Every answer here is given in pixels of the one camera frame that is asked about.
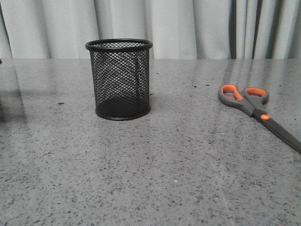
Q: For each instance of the grey and orange scissors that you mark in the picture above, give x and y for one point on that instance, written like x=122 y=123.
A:
x=251 y=101

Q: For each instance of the black mesh pen holder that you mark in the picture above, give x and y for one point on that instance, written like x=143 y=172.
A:
x=120 y=70

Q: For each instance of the grey pleated curtain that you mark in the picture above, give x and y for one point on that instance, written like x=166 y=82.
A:
x=179 y=29

